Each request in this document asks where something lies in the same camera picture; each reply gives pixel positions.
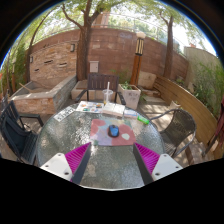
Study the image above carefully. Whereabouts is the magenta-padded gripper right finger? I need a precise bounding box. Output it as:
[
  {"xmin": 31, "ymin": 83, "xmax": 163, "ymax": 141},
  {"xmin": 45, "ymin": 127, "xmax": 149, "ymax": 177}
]
[{"xmin": 132, "ymin": 142, "xmax": 184, "ymax": 185}]

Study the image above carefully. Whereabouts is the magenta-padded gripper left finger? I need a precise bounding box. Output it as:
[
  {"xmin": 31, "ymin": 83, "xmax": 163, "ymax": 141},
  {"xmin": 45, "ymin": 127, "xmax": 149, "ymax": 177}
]
[{"xmin": 39, "ymin": 142, "xmax": 93, "ymax": 185}]

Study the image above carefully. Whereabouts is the blue and black computer mouse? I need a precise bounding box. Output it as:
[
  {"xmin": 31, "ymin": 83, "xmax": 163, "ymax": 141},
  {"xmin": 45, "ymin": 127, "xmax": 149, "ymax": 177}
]
[{"xmin": 107, "ymin": 124, "xmax": 120, "ymax": 138}]

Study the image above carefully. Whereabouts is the pink patterned mouse pad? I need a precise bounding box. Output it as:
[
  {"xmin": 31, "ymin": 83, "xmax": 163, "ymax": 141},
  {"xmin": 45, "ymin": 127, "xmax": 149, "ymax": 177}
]
[{"xmin": 89, "ymin": 118, "xmax": 137, "ymax": 147}]

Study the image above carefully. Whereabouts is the small green box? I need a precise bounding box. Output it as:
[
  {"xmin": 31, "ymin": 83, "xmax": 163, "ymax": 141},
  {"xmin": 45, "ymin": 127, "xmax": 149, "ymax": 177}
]
[{"xmin": 137, "ymin": 115, "xmax": 151, "ymax": 126}]

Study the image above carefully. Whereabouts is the dark wicker patio chair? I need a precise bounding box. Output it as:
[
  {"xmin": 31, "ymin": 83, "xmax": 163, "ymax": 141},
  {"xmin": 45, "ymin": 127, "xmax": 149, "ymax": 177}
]
[{"xmin": 148, "ymin": 108, "xmax": 198, "ymax": 159}]

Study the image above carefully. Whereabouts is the white licence plate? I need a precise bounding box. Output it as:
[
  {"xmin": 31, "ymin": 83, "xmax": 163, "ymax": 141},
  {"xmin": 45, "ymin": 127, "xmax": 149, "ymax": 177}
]
[{"xmin": 53, "ymin": 105, "xmax": 77, "ymax": 123}]

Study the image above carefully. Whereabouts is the small white booklet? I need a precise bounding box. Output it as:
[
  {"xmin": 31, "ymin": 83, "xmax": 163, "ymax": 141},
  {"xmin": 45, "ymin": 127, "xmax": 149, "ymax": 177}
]
[{"xmin": 123, "ymin": 108, "xmax": 139, "ymax": 119}]

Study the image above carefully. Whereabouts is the colourful printed magazine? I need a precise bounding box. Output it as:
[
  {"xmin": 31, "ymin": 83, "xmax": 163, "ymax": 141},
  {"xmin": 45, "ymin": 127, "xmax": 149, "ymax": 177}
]
[{"xmin": 75, "ymin": 100, "xmax": 105, "ymax": 114}]

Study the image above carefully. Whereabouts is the open white book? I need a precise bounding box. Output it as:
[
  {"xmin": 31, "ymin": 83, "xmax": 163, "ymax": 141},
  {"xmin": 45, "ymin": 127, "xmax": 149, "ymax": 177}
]
[{"xmin": 101, "ymin": 102, "xmax": 127, "ymax": 117}]

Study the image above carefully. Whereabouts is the small white plant pot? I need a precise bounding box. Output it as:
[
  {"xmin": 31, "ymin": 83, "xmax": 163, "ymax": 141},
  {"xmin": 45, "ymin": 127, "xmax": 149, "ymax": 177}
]
[{"xmin": 169, "ymin": 99, "xmax": 182, "ymax": 110}]

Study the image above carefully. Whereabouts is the white square planter with plant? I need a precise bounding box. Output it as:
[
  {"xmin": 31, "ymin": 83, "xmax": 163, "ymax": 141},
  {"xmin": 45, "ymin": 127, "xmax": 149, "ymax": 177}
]
[{"xmin": 117, "ymin": 83, "xmax": 142, "ymax": 111}]

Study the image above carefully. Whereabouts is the black slatted patio chair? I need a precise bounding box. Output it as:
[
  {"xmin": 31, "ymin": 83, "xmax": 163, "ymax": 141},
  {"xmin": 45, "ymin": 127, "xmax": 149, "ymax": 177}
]
[{"xmin": 0, "ymin": 99, "xmax": 44, "ymax": 165}]

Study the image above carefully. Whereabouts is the curved wooden bench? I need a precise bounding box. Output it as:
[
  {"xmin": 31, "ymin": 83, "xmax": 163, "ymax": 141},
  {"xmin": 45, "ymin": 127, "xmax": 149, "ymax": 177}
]
[{"xmin": 153, "ymin": 74, "xmax": 224, "ymax": 160}]

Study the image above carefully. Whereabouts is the raised stone garden bed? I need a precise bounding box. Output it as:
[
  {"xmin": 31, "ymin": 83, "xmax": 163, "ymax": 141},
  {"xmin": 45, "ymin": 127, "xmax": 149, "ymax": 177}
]
[{"xmin": 9, "ymin": 74, "xmax": 78, "ymax": 116}]

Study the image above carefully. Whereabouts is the clear plastic cup with straw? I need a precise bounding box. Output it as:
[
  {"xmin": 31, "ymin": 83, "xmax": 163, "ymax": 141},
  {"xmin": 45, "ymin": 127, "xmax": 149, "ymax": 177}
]
[{"xmin": 102, "ymin": 81, "xmax": 114, "ymax": 106}]

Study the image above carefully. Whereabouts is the beige stone slab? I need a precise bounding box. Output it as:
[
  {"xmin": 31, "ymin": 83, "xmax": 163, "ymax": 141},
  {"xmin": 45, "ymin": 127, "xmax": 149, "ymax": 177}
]
[{"xmin": 137, "ymin": 70, "xmax": 158, "ymax": 90}]

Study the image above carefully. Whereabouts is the dark wooden slatted chair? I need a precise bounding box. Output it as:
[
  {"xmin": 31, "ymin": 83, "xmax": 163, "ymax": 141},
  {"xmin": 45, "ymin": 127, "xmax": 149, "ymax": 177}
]
[{"xmin": 74, "ymin": 72, "xmax": 127, "ymax": 106}]

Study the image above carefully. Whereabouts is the thick forked tree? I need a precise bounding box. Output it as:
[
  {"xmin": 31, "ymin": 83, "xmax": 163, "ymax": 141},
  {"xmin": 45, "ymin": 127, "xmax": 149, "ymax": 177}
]
[{"xmin": 61, "ymin": 0, "xmax": 111, "ymax": 82}]

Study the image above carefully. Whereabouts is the thin leaning tree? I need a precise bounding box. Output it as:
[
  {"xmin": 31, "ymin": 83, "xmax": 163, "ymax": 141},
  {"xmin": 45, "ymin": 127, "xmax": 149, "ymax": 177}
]
[{"xmin": 24, "ymin": 16, "xmax": 51, "ymax": 84}]

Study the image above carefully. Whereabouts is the slim straight tree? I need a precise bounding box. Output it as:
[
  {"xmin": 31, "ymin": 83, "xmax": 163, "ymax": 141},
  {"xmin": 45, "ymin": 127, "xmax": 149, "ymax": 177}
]
[{"xmin": 159, "ymin": 9, "xmax": 178, "ymax": 80}]

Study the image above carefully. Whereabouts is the wooden garden lamp post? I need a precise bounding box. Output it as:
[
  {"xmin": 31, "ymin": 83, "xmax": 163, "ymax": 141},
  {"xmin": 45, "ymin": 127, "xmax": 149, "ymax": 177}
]
[{"xmin": 129, "ymin": 31, "xmax": 147, "ymax": 86}]

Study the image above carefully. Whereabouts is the grey wall utility box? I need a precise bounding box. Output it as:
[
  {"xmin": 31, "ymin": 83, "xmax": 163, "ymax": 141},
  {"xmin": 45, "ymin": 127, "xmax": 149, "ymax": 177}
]
[{"xmin": 89, "ymin": 60, "xmax": 100, "ymax": 74}]

